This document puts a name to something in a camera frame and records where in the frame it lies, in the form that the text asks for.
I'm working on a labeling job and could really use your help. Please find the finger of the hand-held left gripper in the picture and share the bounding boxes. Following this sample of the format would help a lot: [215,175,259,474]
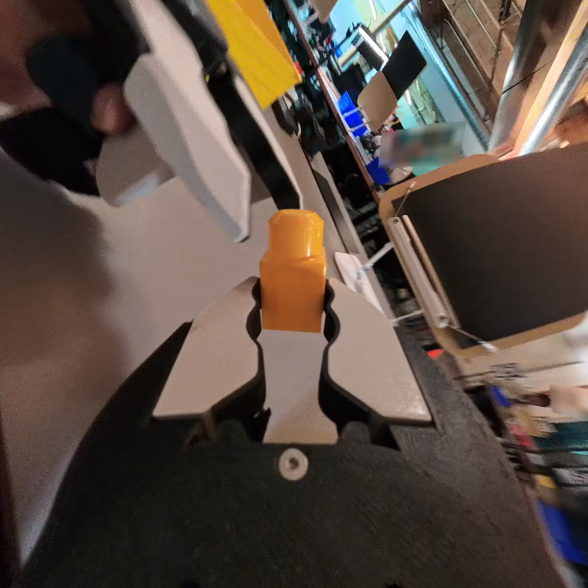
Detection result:
[201,59,305,211]
[123,45,252,243]

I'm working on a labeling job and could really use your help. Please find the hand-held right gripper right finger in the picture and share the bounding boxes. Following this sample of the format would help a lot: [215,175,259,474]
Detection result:
[321,277,433,425]

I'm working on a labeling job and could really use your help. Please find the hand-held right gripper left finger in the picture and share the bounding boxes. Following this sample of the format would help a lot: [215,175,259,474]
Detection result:
[153,277,267,421]

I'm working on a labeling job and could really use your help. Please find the yellow storage bin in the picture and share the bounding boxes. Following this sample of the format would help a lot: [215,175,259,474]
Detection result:
[204,0,303,110]

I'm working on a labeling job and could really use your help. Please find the yellow toy block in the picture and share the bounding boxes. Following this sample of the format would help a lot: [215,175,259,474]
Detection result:
[259,209,328,334]

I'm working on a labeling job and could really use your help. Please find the black desk mat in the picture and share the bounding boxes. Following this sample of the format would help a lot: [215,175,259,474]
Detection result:
[309,154,364,259]

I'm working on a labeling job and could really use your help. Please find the grey desk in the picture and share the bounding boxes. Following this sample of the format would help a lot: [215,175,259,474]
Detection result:
[0,0,400,568]

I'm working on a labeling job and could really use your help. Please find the person's left hand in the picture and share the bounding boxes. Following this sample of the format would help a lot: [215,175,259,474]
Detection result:
[0,0,136,135]

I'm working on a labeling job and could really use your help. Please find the white tablet stand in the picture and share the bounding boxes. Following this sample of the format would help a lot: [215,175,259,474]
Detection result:
[334,215,461,332]

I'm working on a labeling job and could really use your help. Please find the blue storage bin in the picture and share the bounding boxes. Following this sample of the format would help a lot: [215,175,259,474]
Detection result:
[337,89,369,139]

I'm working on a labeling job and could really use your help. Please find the small cardboard panel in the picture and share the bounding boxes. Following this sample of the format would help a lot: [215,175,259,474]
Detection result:
[357,31,428,131]

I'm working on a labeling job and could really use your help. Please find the metal pipes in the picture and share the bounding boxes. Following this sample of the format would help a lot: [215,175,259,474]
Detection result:
[488,0,588,156]

